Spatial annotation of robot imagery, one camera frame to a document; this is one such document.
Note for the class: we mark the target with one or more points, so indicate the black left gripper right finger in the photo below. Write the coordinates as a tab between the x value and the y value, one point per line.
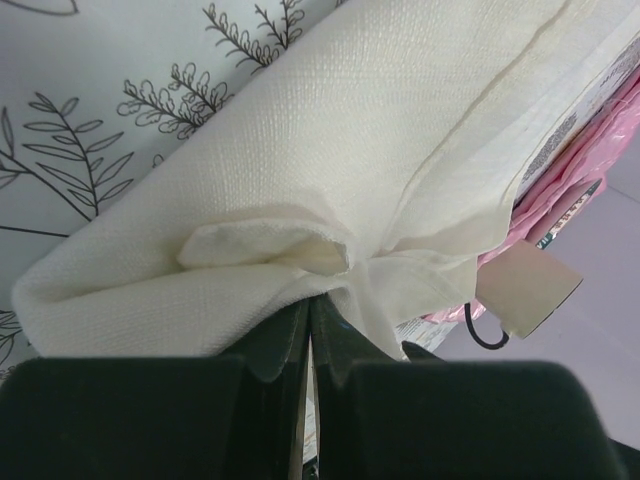
379	418

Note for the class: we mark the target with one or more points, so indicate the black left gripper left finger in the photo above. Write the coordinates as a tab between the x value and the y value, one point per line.
235	415

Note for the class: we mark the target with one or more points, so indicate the white cloth napkin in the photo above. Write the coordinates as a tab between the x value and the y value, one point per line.
374	162

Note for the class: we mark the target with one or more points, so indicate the cream enamel mug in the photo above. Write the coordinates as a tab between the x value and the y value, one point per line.
522	287

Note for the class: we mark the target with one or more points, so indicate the white plate blue rim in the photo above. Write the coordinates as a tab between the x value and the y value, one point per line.
563	210

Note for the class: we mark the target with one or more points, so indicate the pink placemat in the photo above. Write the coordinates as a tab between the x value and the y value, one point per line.
587	158

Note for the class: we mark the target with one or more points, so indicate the floral patterned table mat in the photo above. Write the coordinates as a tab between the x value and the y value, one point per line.
95	95

